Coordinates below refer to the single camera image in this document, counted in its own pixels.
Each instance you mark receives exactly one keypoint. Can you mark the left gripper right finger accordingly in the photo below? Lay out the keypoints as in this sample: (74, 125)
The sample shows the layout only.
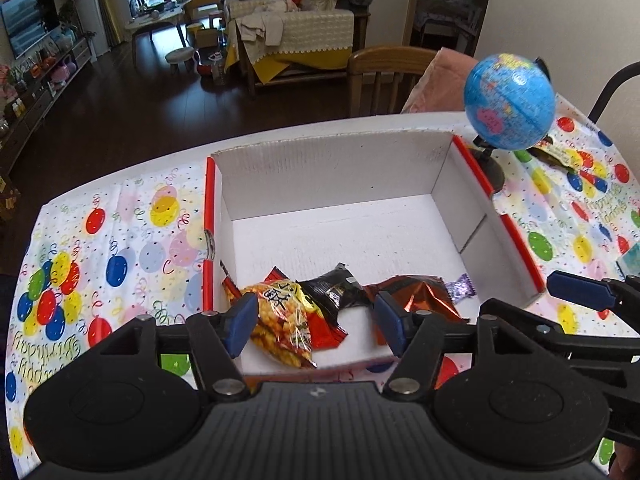
(417, 339)

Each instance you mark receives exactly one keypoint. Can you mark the wooden chair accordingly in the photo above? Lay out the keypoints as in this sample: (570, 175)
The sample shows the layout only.
(381, 78)

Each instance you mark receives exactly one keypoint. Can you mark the tissue pack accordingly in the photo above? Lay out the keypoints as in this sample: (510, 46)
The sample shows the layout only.
(629, 262)

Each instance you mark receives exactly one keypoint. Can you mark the dark wrapper near globe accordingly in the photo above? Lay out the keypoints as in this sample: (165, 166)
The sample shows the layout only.
(554, 155)

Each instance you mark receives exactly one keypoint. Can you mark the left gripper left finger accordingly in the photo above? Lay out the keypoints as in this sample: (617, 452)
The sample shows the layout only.
(216, 340)

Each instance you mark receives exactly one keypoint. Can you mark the tv cabinet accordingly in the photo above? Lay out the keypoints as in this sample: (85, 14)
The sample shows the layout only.
(40, 97)

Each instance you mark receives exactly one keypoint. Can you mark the sofa with blankets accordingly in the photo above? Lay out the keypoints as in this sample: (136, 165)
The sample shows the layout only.
(272, 40)

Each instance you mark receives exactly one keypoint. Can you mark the television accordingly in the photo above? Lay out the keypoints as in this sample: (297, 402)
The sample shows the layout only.
(27, 22)

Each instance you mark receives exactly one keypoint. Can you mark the small round stool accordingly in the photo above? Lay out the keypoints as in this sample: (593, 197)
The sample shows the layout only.
(183, 56)

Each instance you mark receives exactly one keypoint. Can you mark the pink cloth on chair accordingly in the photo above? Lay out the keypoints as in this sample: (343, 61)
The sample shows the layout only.
(440, 89)

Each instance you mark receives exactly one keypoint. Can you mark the red foil snack packet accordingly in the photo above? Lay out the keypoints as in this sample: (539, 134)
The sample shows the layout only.
(399, 304)

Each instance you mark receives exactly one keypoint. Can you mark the black snack packet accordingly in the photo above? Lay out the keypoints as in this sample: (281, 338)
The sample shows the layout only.
(334, 291)

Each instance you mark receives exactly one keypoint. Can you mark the balloon print tablecloth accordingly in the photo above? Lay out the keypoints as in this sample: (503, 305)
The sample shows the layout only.
(138, 242)

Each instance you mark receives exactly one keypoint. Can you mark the purple candy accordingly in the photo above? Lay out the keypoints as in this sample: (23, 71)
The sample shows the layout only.
(460, 289)

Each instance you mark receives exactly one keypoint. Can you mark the blue desk globe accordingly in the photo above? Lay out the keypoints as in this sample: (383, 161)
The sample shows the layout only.
(510, 103)

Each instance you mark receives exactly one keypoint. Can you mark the red cardboard box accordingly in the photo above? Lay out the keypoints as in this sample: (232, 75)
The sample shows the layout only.
(383, 203)

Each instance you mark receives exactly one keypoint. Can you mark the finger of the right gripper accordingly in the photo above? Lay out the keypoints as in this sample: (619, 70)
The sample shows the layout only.
(589, 293)

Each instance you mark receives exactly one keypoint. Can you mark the coffee table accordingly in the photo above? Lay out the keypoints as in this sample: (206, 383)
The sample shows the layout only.
(156, 20)

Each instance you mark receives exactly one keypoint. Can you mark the orange peanut snack bag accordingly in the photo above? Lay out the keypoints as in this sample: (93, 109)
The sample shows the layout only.
(290, 325)

